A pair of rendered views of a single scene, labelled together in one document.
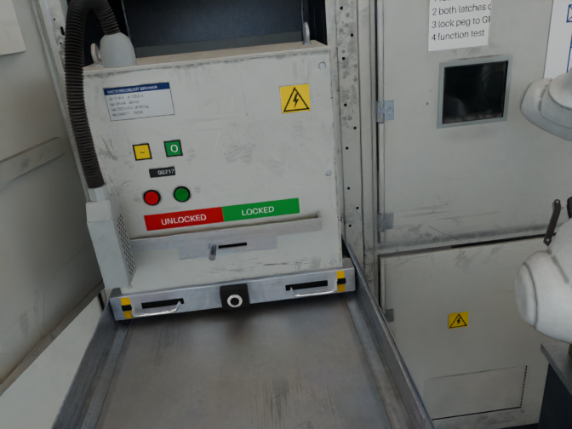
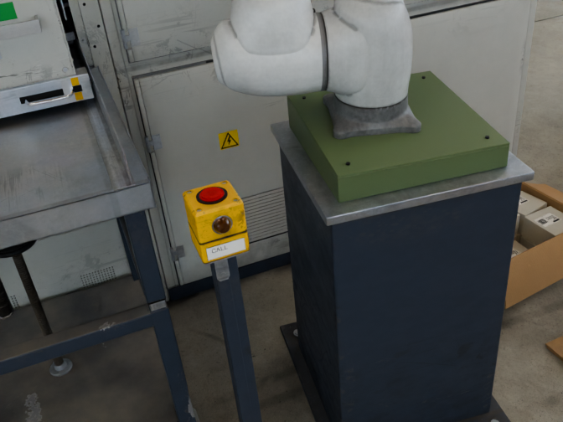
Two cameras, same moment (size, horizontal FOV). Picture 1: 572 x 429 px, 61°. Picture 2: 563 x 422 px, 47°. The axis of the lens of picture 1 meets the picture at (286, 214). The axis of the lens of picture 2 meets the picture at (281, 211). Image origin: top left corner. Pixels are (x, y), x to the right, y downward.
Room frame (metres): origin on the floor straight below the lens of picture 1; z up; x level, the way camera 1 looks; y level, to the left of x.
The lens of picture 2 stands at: (-0.54, -0.15, 1.43)
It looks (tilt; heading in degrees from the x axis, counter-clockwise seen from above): 33 degrees down; 345
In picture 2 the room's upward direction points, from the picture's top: 6 degrees counter-clockwise
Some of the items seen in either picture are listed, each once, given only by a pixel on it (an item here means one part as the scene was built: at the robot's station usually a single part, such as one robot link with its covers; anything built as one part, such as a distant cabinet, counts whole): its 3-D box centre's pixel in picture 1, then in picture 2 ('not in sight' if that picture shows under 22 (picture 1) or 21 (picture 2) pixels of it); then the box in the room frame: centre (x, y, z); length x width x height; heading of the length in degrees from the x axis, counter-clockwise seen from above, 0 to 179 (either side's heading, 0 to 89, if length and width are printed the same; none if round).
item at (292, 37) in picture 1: (222, 67); not in sight; (1.78, 0.17, 1.28); 0.58 x 0.02 x 0.19; 93
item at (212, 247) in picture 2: not in sight; (216, 221); (0.32, -0.28, 0.85); 0.08 x 0.08 x 0.10; 3
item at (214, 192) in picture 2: not in sight; (212, 197); (0.32, -0.28, 0.90); 0.04 x 0.04 x 0.02
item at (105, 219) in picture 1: (111, 239); not in sight; (0.84, 0.34, 1.09); 0.08 x 0.05 x 0.17; 3
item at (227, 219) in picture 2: not in sight; (223, 226); (0.27, -0.28, 0.87); 0.03 x 0.01 x 0.03; 93
